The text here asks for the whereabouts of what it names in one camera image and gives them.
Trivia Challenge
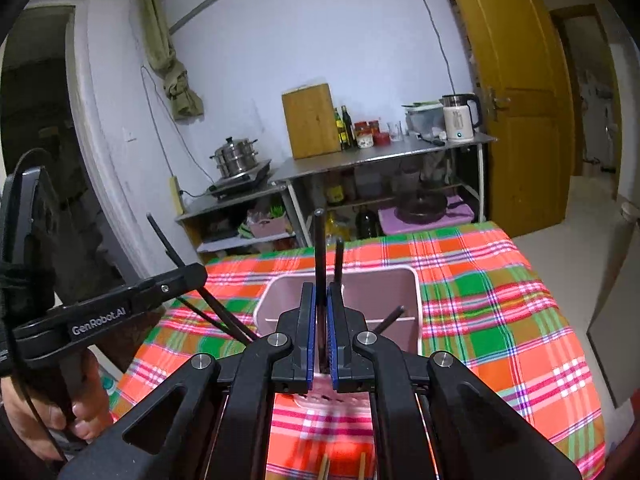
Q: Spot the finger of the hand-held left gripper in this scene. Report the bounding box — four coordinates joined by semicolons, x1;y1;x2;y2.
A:
134;262;209;312

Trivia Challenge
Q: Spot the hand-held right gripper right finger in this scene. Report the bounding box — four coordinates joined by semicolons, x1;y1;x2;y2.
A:
327;282;584;480

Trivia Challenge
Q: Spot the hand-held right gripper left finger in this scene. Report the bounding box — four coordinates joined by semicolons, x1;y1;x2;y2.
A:
59;282;317;480

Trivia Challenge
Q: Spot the black chopstick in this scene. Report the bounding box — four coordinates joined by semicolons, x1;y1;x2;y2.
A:
313;208;332;373
372;305;406;336
146;212;255;345
333;237;347;286
175;295;251;346

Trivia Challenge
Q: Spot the pink utensil basket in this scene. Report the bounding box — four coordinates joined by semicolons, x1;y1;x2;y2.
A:
252;266;422;407

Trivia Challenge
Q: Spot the person's left hand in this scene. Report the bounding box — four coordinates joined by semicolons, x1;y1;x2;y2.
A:
0;349;114;462

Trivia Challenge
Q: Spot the low metal table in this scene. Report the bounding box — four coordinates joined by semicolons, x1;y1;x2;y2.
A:
175;182;301;266

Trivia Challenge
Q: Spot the small pink tray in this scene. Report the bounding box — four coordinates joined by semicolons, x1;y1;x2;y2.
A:
247;217;291;238

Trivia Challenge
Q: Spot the induction cooker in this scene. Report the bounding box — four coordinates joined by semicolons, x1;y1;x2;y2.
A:
207;160;273;198

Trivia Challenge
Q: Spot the yellow oil bottle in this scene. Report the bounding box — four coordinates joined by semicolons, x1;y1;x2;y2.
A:
325;210;351;246

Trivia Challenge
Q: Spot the dark glass bottle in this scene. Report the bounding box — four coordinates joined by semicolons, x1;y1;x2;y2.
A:
356;207;378;240

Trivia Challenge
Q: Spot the steel steamer pot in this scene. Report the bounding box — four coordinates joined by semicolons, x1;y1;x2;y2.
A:
210;136;260;179

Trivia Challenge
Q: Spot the black frying pan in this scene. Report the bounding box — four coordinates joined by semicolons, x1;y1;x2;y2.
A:
395;192;448;224

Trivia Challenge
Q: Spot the plaid tablecloth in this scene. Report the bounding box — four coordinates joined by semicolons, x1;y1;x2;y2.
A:
110;220;608;480

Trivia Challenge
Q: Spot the purple mat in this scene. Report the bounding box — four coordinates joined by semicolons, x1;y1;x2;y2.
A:
377;195;475;236

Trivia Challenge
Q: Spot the tall metal table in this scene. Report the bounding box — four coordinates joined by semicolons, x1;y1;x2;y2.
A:
270;132;498;251

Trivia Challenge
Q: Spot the wooden cutting board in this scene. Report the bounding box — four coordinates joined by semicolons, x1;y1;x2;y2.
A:
281;82;342;160

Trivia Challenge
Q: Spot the green curtain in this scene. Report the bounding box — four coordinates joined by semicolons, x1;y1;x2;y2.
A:
140;0;205;121

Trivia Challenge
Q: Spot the white plastic container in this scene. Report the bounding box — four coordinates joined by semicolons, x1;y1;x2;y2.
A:
404;102;446;136

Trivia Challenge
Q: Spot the white electric kettle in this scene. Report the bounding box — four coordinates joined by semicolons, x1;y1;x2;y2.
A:
440;93;483;142

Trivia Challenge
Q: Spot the yellow wooden door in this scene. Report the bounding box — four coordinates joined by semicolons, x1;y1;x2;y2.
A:
440;0;576;238

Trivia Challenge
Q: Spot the white arched doorway frame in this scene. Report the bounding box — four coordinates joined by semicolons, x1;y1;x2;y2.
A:
65;0;151;281

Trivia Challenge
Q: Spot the black wall cable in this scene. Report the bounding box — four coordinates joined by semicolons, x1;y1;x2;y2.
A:
405;0;456;96

